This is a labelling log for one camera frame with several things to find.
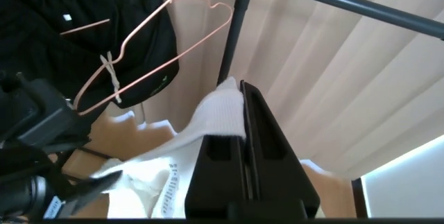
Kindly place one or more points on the black shorts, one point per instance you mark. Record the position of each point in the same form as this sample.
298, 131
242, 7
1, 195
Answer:
41, 50

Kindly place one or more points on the black clothes rack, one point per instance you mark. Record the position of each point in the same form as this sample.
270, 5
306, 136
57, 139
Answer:
347, 3

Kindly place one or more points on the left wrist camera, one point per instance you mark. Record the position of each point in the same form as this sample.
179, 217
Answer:
45, 113

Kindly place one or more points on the white garment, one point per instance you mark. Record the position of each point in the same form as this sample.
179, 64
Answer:
218, 113

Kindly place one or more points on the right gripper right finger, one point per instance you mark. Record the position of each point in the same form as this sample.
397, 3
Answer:
284, 182

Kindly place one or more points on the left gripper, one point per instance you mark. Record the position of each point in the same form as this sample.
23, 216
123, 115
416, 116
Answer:
27, 196

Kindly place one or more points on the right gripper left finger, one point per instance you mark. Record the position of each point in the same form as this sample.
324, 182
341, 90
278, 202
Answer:
211, 182

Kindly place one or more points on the pink clothes hanger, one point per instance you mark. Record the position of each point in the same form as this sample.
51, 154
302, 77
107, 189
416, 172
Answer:
138, 33
85, 26

